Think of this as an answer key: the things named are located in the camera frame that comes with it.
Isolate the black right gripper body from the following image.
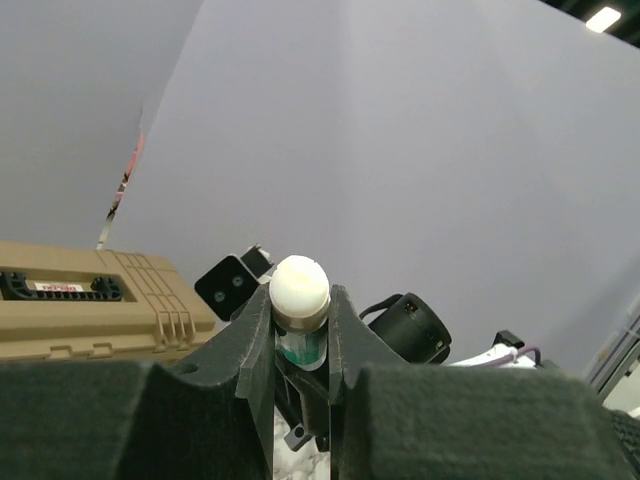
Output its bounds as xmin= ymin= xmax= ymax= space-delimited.
xmin=275 ymin=349 xmax=330 ymax=453

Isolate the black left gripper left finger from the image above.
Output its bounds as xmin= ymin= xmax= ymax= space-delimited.
xmin=1 ymin=287 xmax=275 ymax=479

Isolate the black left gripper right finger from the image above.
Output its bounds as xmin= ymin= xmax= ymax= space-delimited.
xmin=328 ymin=285 xmax=639 ymax=479

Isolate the green white glue stick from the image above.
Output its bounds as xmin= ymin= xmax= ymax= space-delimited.
xmin=269 ymin=255 xmax=331 ymax=371

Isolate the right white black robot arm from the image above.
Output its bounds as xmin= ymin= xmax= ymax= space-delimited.
xmin=275 ymin=293 xmax=547 ymax=452

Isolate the tan plastic tool case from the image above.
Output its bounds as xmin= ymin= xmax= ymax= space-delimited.
xmin=1 ymin=242 xmax=216 ymax=362

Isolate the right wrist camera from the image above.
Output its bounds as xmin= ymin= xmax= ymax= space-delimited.
xmin=194 ymin=244 xmax=274 ymax=322

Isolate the red patterned strip at wall gap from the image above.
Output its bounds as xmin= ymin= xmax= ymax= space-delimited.
xmin=96 ymin=133 xmax=145 ymax=250

